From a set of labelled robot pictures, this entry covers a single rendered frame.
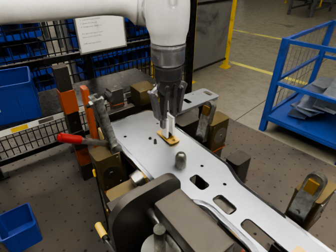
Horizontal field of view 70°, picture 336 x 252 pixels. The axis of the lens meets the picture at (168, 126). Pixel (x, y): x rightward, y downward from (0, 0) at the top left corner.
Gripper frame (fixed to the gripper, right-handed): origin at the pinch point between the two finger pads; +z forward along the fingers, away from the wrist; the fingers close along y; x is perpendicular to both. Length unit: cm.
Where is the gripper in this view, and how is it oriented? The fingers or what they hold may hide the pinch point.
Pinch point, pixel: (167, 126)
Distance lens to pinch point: 75.7
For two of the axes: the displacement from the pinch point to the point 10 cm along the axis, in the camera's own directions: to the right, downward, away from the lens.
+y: -8.0, 3.4, -5.0
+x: 6.0, 4.5, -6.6
